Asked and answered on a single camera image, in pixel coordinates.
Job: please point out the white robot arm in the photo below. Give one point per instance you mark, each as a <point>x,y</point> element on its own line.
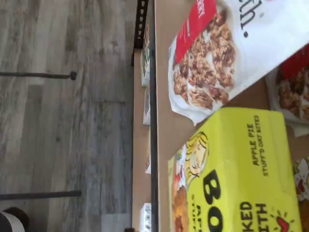
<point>9,224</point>

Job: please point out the white dark snack box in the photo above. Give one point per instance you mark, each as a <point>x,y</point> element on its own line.
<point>147,106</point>

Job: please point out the green white snack box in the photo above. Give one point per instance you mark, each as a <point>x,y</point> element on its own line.
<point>146,67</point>

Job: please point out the brown snack box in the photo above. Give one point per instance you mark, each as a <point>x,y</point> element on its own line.
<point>146,36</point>

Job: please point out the granola bag red label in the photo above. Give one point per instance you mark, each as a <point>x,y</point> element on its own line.
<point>292,91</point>
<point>205,60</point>

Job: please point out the black shelf rail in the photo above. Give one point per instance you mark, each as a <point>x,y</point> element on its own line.
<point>153,145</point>

